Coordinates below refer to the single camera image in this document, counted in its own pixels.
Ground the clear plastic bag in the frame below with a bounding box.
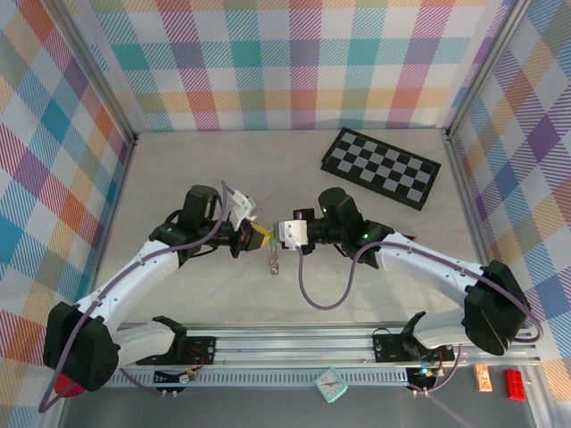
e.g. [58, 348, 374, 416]
[266, 243, 283, 276]

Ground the black grey chessboard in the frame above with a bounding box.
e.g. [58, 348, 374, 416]
[318, 127, 443, 211]

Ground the small circuit board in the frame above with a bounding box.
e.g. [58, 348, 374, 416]
[404, 364, 447, 390]
[153, 366, 200, 385]

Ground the teal square clock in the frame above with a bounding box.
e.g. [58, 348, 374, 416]
[313, 365, 350, 406]

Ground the small wooden block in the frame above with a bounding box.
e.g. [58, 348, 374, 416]
[473, 363, 494, 393]

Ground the red round plastic dish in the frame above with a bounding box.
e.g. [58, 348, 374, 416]
[46, 374, 86, 399]

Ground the red toy brick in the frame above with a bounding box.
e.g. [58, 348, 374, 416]
[503, 368, 528, 401]

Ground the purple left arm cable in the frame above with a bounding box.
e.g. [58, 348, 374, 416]
[37, 179, 237, 414]

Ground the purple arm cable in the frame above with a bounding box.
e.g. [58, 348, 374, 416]
[37, 179, 237, 414]
[297, 243, 544, 397]

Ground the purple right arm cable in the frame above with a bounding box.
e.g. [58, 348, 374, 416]
[297, 243, 544, 397]

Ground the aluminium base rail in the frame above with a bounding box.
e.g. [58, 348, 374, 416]
[119, 323, 542, 371]

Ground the aluminium frame side bar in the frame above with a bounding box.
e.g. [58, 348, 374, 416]
[441, 128, 557, 428]

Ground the perforated metal cable tray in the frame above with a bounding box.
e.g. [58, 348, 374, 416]
[106, 368, 412, 387]

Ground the aluminium frame post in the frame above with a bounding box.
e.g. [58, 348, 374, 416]
[441, 0, 534, 140]
[48, 0, 140, 146]

